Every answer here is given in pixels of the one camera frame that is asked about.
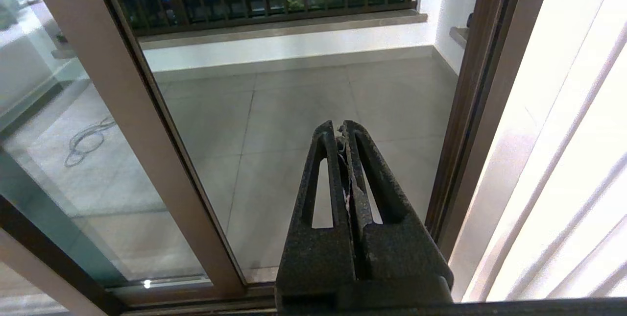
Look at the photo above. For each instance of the brown framed sliding glass door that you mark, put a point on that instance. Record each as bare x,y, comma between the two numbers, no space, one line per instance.
147,134

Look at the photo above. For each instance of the short stone window sill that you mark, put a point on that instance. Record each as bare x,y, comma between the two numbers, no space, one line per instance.
459,36

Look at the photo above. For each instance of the brown framed fixed glass panel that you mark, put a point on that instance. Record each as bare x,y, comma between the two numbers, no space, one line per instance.
49,259

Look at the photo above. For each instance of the white curtain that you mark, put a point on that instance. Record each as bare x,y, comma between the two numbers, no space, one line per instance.
563,159

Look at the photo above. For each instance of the long stone balcony sill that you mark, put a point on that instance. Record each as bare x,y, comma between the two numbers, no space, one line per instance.
294,27

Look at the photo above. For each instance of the dark brown door jamb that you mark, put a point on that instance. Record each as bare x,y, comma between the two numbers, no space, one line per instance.
470,134

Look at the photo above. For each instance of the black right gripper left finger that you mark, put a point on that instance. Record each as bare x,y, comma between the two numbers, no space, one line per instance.
318,257

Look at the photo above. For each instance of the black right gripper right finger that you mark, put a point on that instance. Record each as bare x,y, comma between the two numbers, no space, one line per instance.
392,252

